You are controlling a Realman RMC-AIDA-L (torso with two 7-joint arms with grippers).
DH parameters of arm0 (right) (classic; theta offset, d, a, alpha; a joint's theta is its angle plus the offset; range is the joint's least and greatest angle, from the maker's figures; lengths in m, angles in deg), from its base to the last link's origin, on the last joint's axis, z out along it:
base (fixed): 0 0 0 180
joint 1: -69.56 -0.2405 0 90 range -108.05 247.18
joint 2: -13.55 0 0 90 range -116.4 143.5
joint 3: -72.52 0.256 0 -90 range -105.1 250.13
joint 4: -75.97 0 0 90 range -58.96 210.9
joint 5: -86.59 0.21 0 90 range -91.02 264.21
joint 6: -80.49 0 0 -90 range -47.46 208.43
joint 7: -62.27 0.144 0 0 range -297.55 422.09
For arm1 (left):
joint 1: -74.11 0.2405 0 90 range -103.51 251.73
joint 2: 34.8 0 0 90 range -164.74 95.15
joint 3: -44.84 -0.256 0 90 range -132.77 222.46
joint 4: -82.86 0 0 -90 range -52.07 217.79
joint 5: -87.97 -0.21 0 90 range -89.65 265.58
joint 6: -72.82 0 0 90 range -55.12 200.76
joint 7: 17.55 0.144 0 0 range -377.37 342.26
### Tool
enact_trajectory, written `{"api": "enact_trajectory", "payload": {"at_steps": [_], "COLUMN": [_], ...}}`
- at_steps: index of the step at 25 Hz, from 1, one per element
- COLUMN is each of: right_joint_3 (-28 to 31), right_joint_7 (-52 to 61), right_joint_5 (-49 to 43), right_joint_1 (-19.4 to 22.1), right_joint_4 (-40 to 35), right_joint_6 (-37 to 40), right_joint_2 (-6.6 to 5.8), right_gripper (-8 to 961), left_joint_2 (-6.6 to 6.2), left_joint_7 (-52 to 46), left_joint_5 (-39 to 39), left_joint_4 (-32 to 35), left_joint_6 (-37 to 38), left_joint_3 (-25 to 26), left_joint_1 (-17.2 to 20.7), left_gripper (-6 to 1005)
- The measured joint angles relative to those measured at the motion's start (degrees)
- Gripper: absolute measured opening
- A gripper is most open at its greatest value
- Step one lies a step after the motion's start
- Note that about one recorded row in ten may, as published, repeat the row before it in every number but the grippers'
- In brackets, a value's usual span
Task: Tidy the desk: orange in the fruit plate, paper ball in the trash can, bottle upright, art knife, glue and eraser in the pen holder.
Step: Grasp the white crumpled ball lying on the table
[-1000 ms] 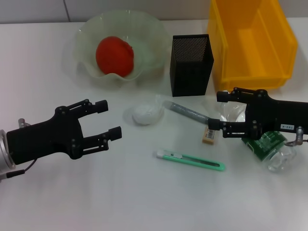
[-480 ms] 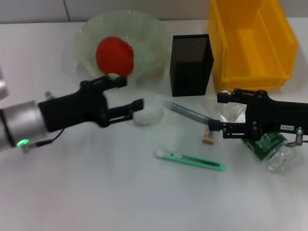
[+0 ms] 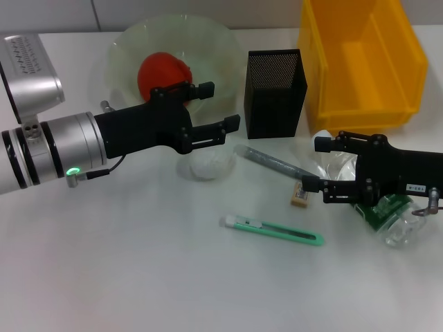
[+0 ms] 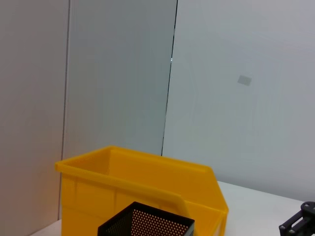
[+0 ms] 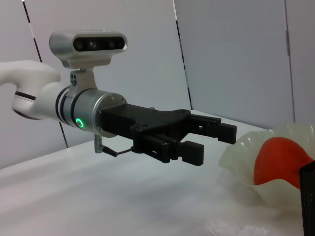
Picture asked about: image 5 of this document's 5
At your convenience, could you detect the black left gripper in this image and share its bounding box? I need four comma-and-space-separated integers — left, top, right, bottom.
99, 103, 238, 168

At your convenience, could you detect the orange fruit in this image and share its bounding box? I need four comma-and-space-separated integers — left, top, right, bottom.
253, 137, 315, 190

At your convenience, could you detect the translucent green fruit bowl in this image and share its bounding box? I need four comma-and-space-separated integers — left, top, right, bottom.
219, 122, 315, 215

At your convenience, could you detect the black mesh pen holder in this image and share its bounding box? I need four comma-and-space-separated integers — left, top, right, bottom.
298, 159, 315, 236

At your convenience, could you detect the left gripper cable with plug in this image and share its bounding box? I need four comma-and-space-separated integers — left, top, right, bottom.
93, 134, 135, 158

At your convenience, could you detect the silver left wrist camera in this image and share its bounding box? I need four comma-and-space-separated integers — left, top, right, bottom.
49, 29, 128, 98

